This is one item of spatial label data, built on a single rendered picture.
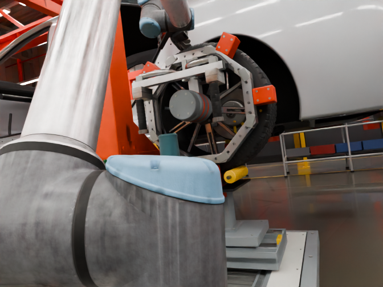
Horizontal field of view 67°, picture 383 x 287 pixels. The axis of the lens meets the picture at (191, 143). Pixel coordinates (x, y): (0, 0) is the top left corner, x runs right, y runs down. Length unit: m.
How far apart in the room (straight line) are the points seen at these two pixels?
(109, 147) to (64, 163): 1.11
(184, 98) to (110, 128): 0.45
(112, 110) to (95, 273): 1.19
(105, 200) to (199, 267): 0.13
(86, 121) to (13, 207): 0.16
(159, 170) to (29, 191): 0.16
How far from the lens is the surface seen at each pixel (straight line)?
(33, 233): 0.38
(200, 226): 0.34
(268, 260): 1.40
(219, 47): 1.38
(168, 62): 1.47
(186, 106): 1.23
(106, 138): 1.52
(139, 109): 1.25
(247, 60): 1.42
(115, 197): 0.35
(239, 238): 1.43
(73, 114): 0.47
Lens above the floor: 0.65
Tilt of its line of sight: 1 degrees up
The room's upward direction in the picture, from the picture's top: 7 degrees counter-clockwise
